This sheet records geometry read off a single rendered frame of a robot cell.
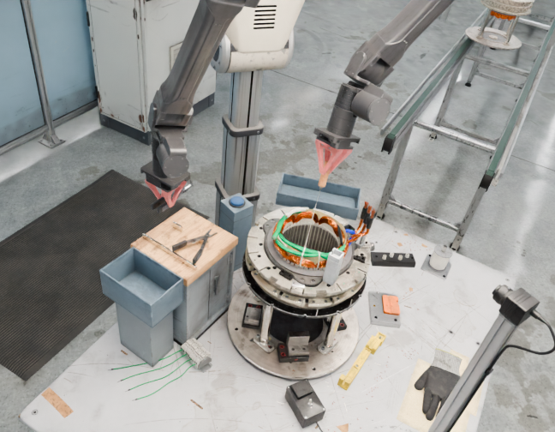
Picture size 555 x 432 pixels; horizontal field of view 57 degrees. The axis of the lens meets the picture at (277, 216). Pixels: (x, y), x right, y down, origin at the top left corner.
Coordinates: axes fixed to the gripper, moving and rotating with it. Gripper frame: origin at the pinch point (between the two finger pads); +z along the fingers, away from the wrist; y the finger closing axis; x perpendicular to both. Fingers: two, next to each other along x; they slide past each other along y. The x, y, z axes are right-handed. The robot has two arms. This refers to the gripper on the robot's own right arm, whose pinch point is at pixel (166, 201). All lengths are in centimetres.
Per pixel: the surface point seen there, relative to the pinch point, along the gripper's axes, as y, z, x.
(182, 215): -2.7, 12.2, 8.8
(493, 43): 14, 43, 305
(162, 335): 10.4, 30.4, -14.1
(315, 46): -159, 126, 384
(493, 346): 78, -10, -1
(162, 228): -3.3, 12.0, 1.4
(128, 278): -2.8, 19.8, -11.7
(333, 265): 41.9, 2.4, 10.1
